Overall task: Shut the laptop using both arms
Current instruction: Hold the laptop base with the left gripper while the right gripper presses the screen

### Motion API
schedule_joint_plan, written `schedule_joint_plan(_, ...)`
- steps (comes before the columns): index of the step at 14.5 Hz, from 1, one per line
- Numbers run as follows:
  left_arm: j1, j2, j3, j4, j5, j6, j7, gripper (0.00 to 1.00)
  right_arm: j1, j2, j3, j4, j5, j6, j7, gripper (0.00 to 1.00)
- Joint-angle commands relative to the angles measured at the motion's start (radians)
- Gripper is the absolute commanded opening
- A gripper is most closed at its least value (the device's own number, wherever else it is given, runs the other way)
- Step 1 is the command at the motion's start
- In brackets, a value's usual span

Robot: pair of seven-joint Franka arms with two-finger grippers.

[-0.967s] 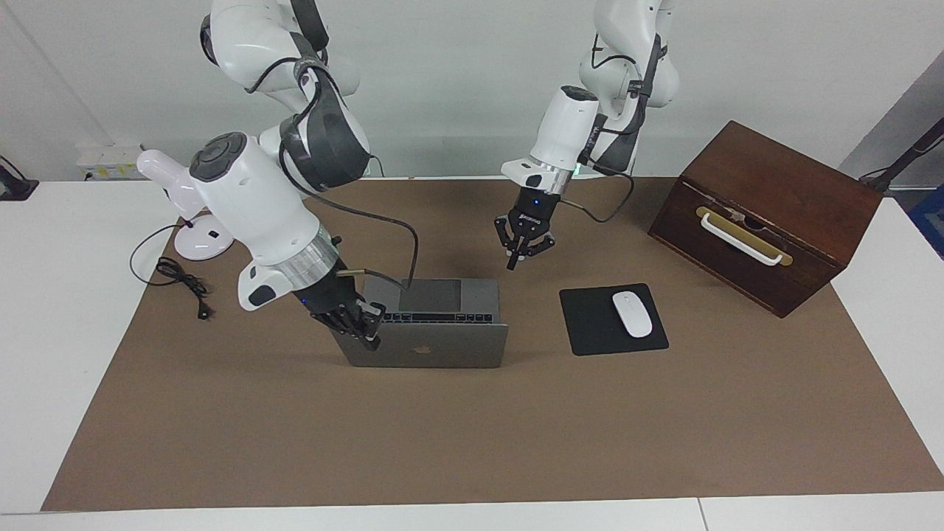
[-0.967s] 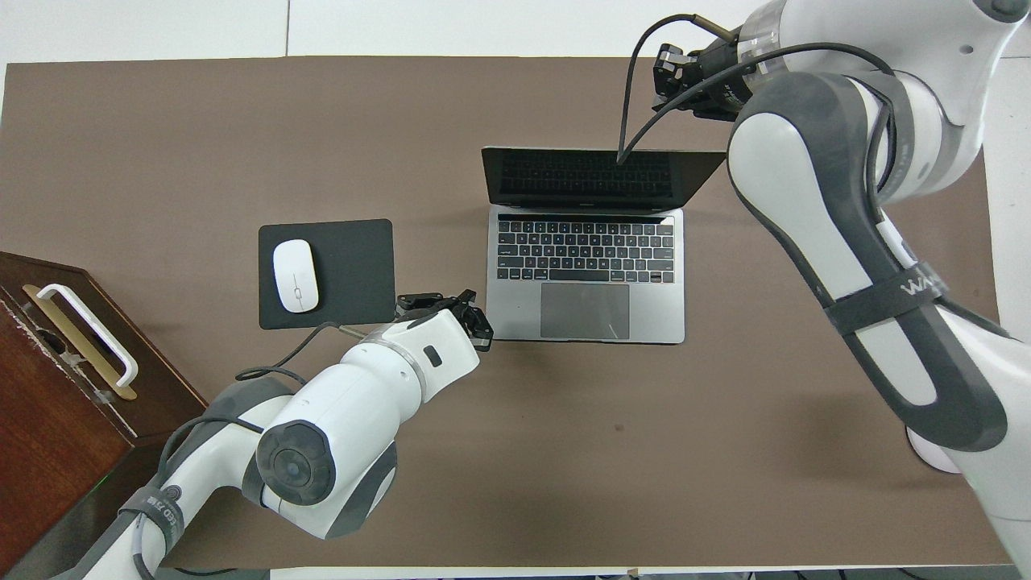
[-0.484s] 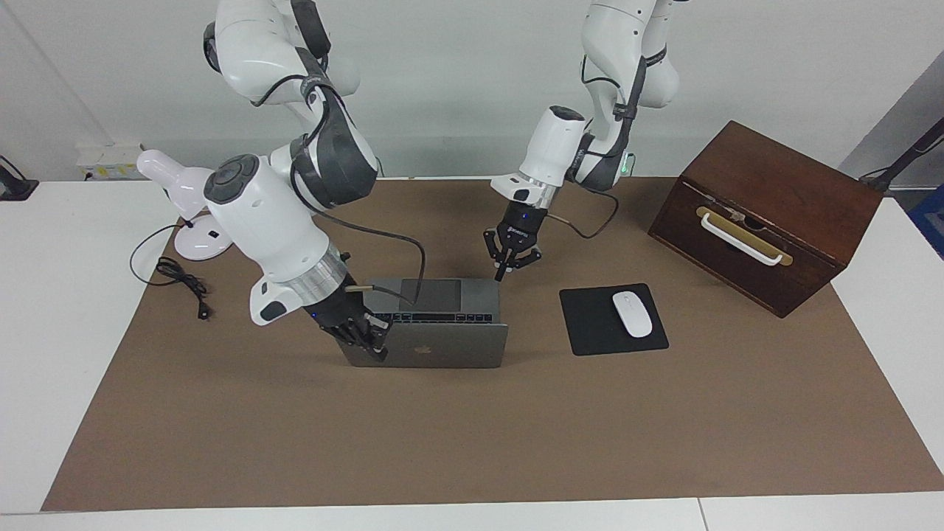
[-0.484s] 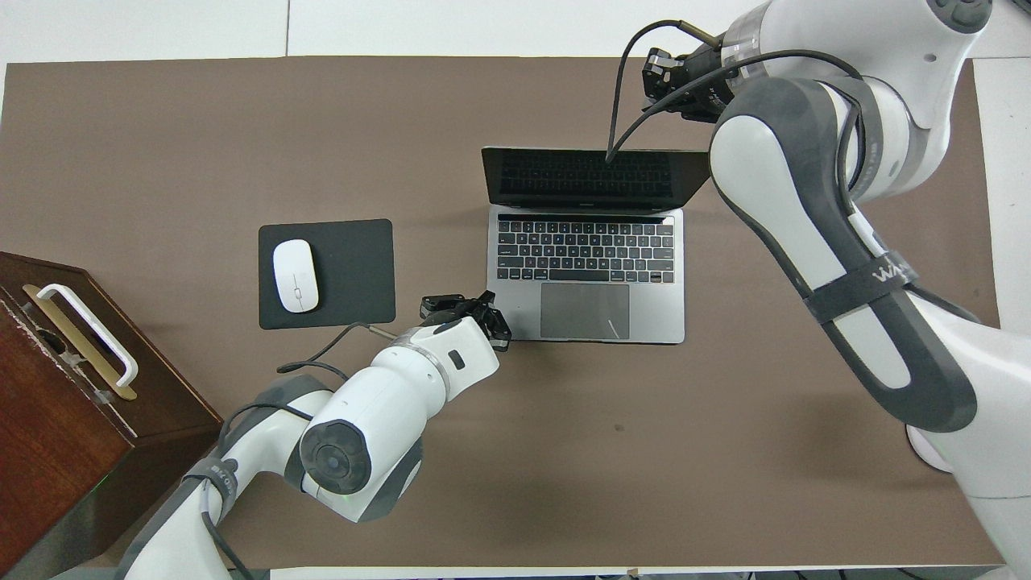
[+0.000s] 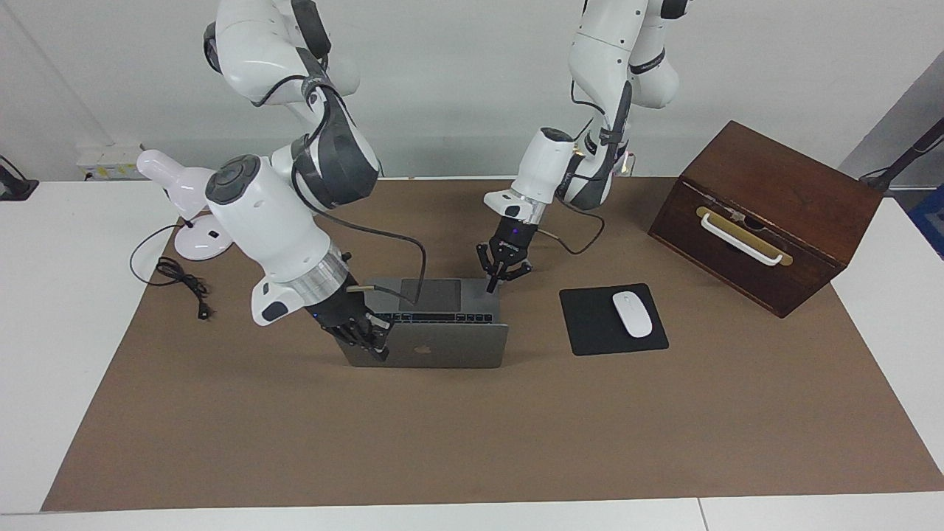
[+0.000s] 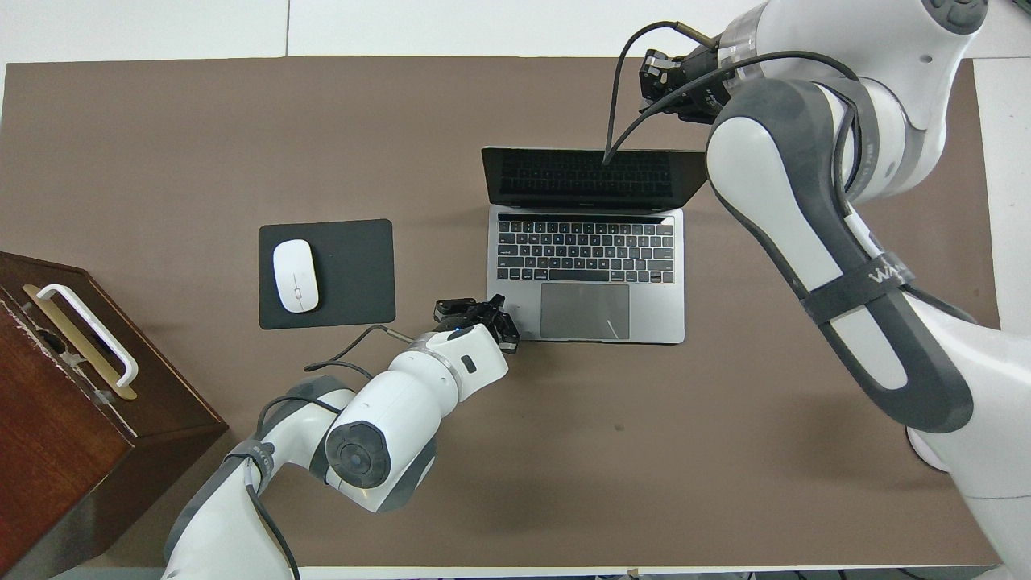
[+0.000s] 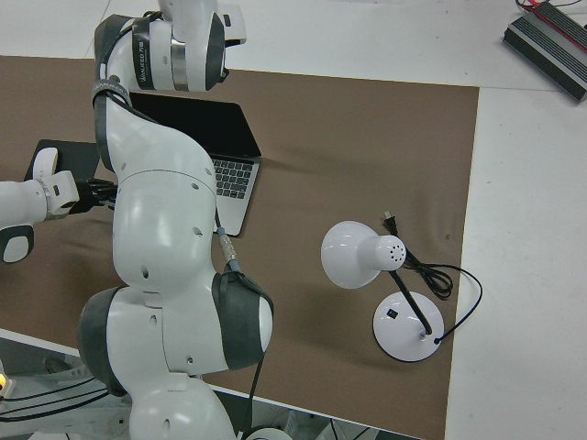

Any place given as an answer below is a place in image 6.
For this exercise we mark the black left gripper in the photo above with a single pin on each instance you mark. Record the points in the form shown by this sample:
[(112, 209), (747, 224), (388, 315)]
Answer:
[(475, 316)]

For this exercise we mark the brown table mat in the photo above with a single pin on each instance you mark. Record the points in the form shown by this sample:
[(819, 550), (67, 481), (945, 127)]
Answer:
[(161, 145)]

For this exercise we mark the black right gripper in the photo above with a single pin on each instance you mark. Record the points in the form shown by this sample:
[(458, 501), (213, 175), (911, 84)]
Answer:
[(701, 80)]

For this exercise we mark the grey aluminium laptop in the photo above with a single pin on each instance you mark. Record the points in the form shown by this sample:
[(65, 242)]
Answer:
[(596, 274)]

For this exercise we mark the black mouse pad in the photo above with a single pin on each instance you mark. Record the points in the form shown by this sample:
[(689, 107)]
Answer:
[(354, 274)]

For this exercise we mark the dark wooden box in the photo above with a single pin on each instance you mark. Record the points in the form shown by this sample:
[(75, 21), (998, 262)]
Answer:
[(80, 419)]

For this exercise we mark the white computer mouse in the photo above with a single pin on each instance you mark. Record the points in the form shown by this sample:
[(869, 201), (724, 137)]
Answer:
[(295, 275)]

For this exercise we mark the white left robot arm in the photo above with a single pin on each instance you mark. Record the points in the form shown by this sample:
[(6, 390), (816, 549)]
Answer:
[(403, 419)]

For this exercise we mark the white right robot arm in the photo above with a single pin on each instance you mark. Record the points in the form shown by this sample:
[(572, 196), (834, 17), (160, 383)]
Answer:
[(805, 242)]

